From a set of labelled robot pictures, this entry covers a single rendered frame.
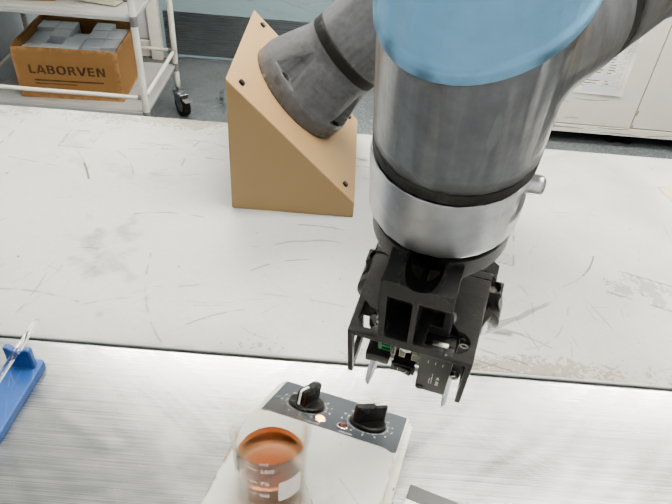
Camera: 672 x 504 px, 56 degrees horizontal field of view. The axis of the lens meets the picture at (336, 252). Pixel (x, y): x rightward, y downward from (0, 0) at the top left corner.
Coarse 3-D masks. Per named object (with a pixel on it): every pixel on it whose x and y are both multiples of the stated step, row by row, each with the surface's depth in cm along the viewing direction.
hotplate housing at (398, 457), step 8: (280, 384) 59; (272, 392) 57; (408, 424) 57; (408, 432) 55; (400, 440) 52; (408, 440) 54; (400, 448) 52; (400, 456) 51; (400, 464) 49; (392, 472) 48; (392, 480) 48; (392, 488) 48; (392, 496) 47
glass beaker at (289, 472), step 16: (256, 400) 42; (272, 400) 42; (288, 400) 42; (224, 416) 41; (240, 416) 42; (256, 416) 43; (272, 416) 43; (288, 416) 43; (304, 416) 42; (240, 432) 43; (304, 432) 42; (240, 448) 39; (304, 448) 40; (240, 464) 40; (256, 464) 38; (272, 464) 39; (288, 464) 39; (304, 464) 41; (240, 480) 41; (256, 480) 40; (272, 480) 40; (288, 480) 40; (304, 480) 43; (240, 496) 43; (256, 496) 41; (272, 496) 41; (288, 496) 42
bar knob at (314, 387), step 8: (312, 384) 55; (320, 384) 56; (304, 392) 53; (312, 392) 54; (296, 400) 54; (304, 400) 54; (312, 400) 55; (320, 400) 56; (304, 408) 54; (312, 408) 54; (320, 408) 54
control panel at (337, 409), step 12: (288, 384) 59; (288, 396) 56; (324, 396) 58; (336, 396) 58; (324, 408) 55; (336, 408) 56; (348, 408) 56; (312, 420) 52; (324, 420) 53; (336, 420) 53; (348, 420) 54; (384, 420) 55; (396, 420) 56; (348, 432) 52; (360, 432) 52; (384, 432) 53; (396, 432) 54; (384, 444) 51; (396, 444) 52
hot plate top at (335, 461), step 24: (312, 432) 48; (336, 432) 49; (312, 456) 47; (336, 456) 47; (360, 456) 47; (384, 456) 47; (216, 480) 45; (312, 480) 45; (336, 480) 46; (360, 480) 46; (384, 480) 46
